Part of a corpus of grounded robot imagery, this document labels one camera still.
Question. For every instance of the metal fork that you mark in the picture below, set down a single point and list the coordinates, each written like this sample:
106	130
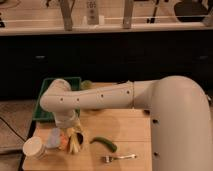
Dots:
109	159

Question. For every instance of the blue grey cloth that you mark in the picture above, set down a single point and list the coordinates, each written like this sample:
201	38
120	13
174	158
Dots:
53	140

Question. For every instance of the white paper cup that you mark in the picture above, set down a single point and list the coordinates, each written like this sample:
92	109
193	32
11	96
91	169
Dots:
34	147

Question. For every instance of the small metal cup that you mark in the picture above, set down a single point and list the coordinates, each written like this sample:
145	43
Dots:
78	141

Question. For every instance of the yellow banana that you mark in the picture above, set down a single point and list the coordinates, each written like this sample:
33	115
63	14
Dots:
70	146

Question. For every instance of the green apple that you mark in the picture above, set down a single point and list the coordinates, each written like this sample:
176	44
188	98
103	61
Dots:
86	84

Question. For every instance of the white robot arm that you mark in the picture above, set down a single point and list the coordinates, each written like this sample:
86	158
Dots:
180	116

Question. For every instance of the green chili pepper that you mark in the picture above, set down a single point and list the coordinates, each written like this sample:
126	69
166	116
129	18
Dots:
109	144

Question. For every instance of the translucent yellowish gripper fingers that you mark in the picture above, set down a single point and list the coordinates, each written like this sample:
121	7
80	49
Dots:
76	128

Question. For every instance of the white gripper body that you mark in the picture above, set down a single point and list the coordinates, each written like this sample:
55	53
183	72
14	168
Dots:
65	119

